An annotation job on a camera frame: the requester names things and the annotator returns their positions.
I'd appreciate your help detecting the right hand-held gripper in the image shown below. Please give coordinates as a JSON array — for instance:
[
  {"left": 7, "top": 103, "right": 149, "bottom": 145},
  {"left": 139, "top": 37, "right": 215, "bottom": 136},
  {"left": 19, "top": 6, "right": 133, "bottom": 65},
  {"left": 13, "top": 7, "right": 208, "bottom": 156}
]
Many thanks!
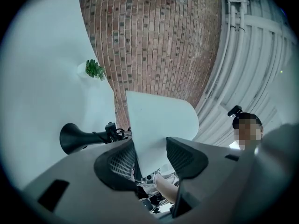
[{"left": 135, "top": 170, "right": 164, "bottom": 190}]

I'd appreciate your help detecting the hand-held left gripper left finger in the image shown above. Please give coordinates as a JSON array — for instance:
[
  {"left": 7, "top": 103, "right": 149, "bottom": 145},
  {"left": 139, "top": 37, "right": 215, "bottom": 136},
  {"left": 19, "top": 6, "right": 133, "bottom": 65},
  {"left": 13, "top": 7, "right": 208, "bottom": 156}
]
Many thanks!
[{"left": 21, "top": 138, "right": 164, "bottom": 224}]

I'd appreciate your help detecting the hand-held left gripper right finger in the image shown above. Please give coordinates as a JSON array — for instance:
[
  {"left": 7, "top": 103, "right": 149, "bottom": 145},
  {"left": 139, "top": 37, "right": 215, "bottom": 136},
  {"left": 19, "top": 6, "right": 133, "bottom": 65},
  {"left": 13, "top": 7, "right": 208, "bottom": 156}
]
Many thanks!
[{"left": 161, "top": 122, "right": 296, "bottom": 224}]

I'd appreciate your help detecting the white table lamp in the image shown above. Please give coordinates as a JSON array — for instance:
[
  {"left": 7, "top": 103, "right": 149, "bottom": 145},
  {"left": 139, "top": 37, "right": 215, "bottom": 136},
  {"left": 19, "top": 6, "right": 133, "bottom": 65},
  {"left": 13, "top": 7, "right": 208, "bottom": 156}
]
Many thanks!
[{"left": 59, "top": 90, "right": 199, "bottom": 178}]

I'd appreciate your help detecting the person's right forearm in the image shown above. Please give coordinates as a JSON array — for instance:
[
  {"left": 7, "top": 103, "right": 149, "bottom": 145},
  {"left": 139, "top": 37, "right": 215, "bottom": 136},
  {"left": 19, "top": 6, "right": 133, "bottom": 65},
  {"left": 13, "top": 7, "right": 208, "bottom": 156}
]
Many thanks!
[{"left": 155, "top": 177, "right": 180, "bottom": 204}]

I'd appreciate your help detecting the person's face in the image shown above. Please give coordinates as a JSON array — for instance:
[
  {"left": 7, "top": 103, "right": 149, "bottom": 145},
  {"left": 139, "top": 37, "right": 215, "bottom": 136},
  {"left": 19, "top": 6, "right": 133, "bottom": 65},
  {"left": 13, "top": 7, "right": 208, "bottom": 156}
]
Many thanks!
[{"left": 232, "top": 112, "right": 264, "bottom": 151}]

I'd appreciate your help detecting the green potted plant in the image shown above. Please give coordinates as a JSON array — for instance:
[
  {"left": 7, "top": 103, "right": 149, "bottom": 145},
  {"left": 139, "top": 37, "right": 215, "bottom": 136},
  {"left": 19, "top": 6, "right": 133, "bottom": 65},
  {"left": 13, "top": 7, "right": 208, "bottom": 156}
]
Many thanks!
[{"left": 76, "top": 59, "right": 106, "bottom": 81}]

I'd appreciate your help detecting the black head-mounted camera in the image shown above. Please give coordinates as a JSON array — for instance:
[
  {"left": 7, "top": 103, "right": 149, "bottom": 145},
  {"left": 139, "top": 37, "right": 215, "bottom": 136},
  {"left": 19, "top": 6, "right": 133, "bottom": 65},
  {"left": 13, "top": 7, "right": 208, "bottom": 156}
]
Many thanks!
[{"left": 228, "top": 105, "right": 243, "bottom": 118}]

